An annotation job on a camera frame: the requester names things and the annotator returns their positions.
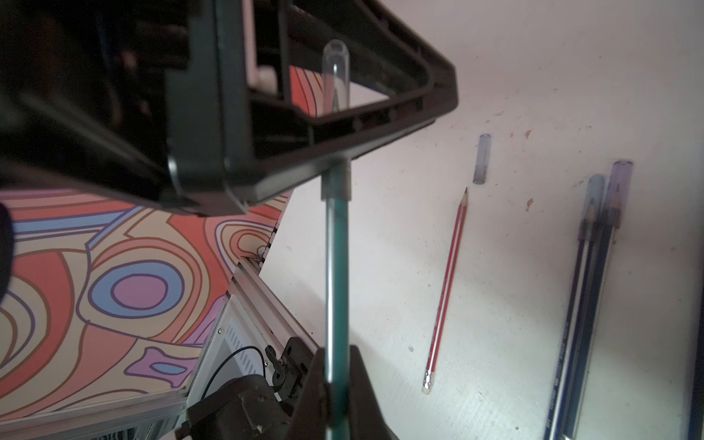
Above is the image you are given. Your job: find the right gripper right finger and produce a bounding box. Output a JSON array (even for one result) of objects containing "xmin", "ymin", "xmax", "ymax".
[{"xmin": 348, "ymin": 346, "xmax": 398, "ymax": 440}]

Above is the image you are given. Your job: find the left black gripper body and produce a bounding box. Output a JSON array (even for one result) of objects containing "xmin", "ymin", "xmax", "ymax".
[{"xmin": 1, "ymin": 1, "xmax": 458, "ymax": 216}]

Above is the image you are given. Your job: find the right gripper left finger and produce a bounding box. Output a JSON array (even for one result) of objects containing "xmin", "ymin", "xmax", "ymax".
[{"xmin": 285, "ymin": 348, "xmax": 330, "ymax": 440}]

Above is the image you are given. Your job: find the red pencil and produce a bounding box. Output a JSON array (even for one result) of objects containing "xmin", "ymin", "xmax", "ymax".
[{"xmin": 422, "ymin": 188, "xmax": 469, "ymax": 395}]

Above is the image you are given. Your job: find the clear grey pencil cap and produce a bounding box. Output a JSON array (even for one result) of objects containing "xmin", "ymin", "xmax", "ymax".
[{"xmin": 322, "ymin": 40, "xmax": 351, "ymax": 202}]

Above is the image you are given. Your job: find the green pencil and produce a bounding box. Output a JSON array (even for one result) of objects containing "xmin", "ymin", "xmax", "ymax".
[{"xmin": 323, "ymin": 164, "xmax": 352, "ymax": 440}]

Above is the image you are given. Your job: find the clear blue pencil cap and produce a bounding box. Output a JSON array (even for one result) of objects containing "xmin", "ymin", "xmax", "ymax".
[{"xmin": 473, "ymin": 133, "xmax": 491, "ymax": 185}]

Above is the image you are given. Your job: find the dark blue pencil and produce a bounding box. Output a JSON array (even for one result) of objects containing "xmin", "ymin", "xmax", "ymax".
[{"xmin": 543, "ymin": 174, "xmax": 606, "ymax": 439}]

